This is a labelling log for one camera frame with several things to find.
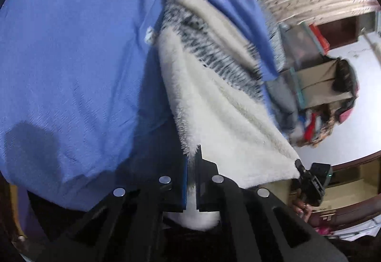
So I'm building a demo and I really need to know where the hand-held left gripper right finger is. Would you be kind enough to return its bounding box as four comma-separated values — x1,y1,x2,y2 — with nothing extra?
195,144,350,262

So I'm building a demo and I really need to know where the cardboard box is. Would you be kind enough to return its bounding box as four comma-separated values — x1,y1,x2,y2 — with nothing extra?
293,57,355,108

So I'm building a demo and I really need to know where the grey cloth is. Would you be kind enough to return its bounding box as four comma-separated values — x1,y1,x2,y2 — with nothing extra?
266,74,299,132

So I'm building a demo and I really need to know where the dark wooden cabinet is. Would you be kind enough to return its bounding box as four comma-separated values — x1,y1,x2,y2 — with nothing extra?
310,153,381,237

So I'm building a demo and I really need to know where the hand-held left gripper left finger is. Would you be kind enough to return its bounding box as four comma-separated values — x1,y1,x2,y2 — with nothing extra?
18,155,189,262

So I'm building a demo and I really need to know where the black white patterned fleece garment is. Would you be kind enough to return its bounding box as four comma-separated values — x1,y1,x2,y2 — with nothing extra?
159,0,302,231

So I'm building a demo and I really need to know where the person's right hand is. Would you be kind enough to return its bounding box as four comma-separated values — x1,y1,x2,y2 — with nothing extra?
292,190,314,221

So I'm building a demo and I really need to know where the pile of colourful clothes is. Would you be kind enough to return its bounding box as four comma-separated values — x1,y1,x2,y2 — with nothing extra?
295,101,358,148

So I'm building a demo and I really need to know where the blue printed bed sheet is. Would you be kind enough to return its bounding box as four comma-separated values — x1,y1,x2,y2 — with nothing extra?
0,0,280,212

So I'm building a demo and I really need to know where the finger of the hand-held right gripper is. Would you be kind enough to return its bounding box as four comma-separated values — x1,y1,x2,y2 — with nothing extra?
294,159,308,180

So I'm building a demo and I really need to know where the clear plastic storage box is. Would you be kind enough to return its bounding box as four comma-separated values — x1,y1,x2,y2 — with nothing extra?
280,22,331,69

